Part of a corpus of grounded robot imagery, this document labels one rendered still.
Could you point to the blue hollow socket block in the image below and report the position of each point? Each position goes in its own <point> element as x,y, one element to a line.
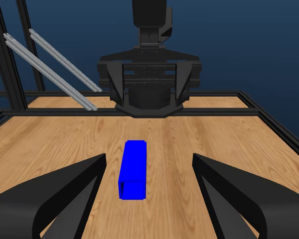
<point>134,161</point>

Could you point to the black table frame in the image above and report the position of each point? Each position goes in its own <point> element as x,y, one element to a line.
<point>214,112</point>

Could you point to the silver aluminium rail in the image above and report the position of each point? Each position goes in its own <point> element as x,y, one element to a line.
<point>64,60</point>
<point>49,72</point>

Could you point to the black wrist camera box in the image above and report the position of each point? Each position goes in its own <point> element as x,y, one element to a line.
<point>149,12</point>

